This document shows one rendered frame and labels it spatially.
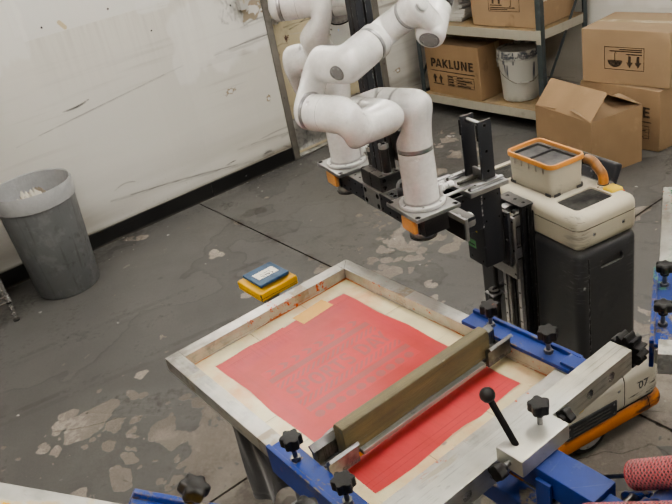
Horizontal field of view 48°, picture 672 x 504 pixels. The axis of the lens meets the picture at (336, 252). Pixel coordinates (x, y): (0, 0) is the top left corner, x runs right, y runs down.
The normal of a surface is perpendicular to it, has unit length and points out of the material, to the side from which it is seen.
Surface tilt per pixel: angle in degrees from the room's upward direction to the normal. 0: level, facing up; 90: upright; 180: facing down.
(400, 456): 0
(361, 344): 0
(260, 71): 90
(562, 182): 92
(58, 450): 0
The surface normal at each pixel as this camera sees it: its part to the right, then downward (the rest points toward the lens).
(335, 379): -0.18, -0.87
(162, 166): 0.61, 0.28
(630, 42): -0.73, 0.41
